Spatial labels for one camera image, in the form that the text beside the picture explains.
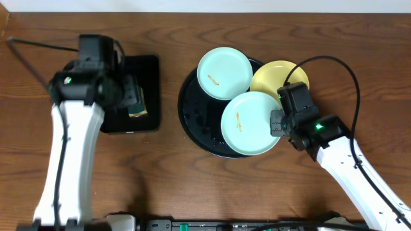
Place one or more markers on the green yellow sponge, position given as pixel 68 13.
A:
pixel 139 109

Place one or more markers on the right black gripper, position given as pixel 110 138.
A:
pixel 276 129

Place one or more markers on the black round tray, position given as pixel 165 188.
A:
pixel 200 116

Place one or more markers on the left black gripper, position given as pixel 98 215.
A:
pixel 129 93

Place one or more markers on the black rectangular tray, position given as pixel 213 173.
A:
pixel 145 69

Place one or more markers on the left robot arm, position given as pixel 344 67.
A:
pixel 82 94

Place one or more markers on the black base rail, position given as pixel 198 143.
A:
pixel 130 222

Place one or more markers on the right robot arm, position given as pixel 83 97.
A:
pixel 328 141

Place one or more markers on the light blue plate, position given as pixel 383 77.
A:
pixel 224 73
pixel 245 123

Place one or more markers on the yellow plate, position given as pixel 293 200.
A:
pixel 271 77

